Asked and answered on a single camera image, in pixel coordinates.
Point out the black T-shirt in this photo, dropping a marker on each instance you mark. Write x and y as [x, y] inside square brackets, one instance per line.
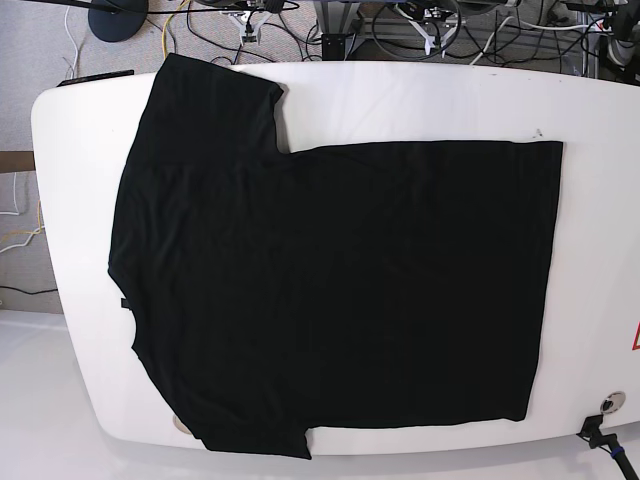
[365, 286]

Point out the round table grommet left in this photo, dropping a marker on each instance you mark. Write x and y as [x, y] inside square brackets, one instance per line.
[180, 426]

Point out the round table grommet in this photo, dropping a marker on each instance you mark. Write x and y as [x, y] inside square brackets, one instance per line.
[180, 426]
[612, 403]

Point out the black flat bar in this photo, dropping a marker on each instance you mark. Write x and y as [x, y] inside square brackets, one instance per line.
[96, 77]

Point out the round black stand base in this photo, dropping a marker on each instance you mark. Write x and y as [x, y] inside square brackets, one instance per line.
[117, 21]

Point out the red warning sticker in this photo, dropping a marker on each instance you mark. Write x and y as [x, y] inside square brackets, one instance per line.
[636, 342]

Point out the round table grommet right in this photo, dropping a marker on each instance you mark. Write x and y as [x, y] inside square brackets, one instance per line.
[612, 403]

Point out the aluminium frame post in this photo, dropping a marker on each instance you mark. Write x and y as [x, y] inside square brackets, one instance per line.
[340, 24]

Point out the black cable clamp plug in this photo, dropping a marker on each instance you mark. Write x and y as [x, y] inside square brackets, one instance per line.
[591, 433]

